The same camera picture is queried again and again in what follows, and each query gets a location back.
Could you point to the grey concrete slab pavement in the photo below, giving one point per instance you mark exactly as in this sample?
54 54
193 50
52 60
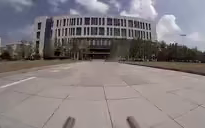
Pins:
100 83

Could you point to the large curved grey building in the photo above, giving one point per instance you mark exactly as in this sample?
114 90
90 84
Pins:
96 31

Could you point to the row of trees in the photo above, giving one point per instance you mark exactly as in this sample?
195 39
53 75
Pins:
146 50

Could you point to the robot's own part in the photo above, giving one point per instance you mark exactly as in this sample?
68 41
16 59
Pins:
133 122
69 122

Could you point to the grass strip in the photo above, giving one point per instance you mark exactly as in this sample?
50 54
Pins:
20 65
186 67

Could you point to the lamp pole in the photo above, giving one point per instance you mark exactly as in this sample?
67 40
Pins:
182 41

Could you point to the white painted line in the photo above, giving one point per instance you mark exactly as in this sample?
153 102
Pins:
13 83

